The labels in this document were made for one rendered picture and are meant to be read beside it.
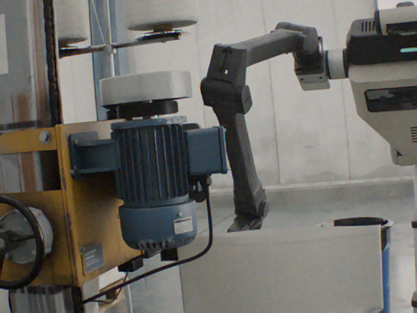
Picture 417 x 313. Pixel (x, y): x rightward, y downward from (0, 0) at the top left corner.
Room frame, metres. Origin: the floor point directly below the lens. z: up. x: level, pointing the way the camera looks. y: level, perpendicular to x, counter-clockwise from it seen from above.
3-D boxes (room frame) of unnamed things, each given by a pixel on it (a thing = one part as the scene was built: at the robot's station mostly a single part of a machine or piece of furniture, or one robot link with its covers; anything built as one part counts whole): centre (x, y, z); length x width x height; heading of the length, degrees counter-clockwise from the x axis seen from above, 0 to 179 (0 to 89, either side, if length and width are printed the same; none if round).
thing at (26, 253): (1.32, 0.36, 1.14); 0.11 x 0.06 x 0.11; 71
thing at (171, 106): (1.39, 0.10, 1.35); 0.12 x 0.12 x 0.04
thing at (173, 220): (1.39, 0.10, 1.21); 0.15 x 0.15 x 0.25
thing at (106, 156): (1.39, 0.19, 1.27); 0.12 x 0.09 x 0.09; 161
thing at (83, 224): (1.50, 0.32, 1.18); 0.34 x 0.25 x 0.31; 161
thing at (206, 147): (1.41, 0.00, 1.25); 0.10 x 0.08 x 0.12; 6
